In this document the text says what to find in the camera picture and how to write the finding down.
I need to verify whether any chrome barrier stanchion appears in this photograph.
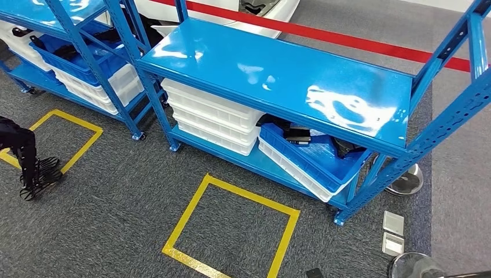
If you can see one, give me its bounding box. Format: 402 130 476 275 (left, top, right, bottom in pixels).
387 252 491 278
368 153 424 197

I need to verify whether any black curved part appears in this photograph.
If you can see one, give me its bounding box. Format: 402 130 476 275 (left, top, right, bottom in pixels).
331 137 367 159
256 114 291 133

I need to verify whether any blue plastic crate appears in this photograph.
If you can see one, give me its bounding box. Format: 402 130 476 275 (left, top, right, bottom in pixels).
259 122 373 195
30 34 129 87

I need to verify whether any yellow floor tape square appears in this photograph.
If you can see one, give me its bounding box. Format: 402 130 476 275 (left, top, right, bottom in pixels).
0 109 104 175
162 173 301 278

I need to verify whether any metal floor socket plate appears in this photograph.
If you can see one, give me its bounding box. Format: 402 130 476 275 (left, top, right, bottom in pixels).
382 232 405 257
382 210 405 237

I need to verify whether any red barrier belt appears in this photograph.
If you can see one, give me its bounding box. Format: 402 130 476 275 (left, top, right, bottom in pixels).
149 0 472 74

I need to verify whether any small black part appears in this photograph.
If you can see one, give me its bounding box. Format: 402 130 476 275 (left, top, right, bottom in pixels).
284 128 312 147

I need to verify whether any blue metal shelf rack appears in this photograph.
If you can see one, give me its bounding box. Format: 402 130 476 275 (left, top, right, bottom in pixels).
136 0 491 226
0 0 170 141

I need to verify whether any white car body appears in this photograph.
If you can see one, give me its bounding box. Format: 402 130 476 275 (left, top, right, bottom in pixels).
134 0 301 39

